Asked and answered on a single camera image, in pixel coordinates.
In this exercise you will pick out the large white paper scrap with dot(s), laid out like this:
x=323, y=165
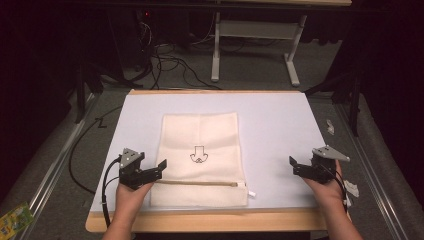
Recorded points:
x=351, y=188

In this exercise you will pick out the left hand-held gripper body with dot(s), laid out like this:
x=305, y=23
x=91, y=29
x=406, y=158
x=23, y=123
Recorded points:
x=131, y=168

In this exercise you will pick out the green printed packet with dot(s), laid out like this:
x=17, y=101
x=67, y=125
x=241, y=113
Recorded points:
x=15, y=221

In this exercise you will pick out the metal floor rail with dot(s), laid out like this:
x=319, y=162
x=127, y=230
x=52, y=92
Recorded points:
x=370, y=173
x=60, y=156

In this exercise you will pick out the small white paper scrap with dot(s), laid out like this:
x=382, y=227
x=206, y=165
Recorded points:
x=330, y=126

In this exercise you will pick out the white table mat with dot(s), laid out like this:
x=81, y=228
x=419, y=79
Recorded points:
x=266, y=133

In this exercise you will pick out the person's right hand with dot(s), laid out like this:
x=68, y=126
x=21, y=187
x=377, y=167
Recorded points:
x=326, y=190

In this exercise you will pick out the white desk frame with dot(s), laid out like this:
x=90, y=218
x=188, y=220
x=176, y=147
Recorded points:
x=256, y=30

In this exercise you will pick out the person's left hand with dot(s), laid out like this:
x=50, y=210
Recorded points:
x=131, y=196

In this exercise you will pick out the cream cloth zipper bag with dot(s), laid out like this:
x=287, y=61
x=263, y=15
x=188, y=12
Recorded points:
x=200, y=160

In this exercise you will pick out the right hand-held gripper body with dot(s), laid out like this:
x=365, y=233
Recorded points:
x=325, y=163

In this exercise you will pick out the black stand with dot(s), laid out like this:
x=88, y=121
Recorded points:
x=86, y=86
x=350, y=96

